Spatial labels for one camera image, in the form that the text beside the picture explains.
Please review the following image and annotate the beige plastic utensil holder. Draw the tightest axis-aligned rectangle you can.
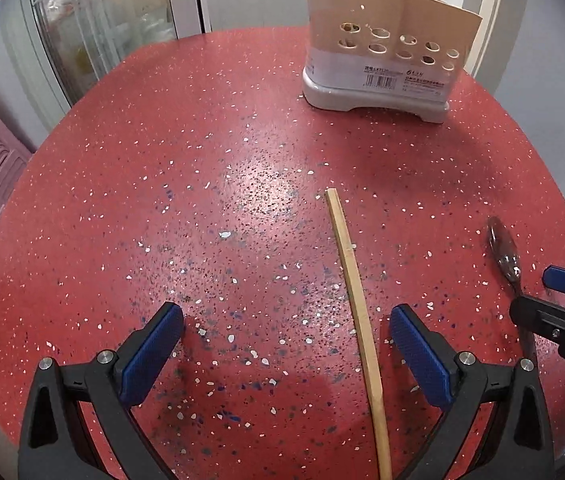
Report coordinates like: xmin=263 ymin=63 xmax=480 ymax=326
xmin=303 ymin=0 xmax=483 ymax=125

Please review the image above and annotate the plain wooden chopstick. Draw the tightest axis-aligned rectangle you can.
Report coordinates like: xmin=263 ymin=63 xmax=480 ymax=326
xmin=325 ymin=188 xmax=393 ymax=480

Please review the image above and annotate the dark metal spoon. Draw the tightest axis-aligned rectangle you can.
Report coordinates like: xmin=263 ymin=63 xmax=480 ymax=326
xmin=485 ymin=216 xmax=533 ymax=356

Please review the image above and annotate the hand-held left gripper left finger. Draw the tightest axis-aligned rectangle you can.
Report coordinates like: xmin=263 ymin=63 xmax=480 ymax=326
xmin=17 ymin=301 xmax=184 ymax=480

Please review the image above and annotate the sliding glass door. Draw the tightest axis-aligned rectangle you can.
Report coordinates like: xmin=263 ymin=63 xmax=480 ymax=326
xmin=25 ymin=0 xmax=210 ymax=108

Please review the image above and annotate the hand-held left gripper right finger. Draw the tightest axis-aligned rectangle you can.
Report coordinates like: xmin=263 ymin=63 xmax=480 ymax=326
xmin=390 ymin=302 xmax=556 ymax=480

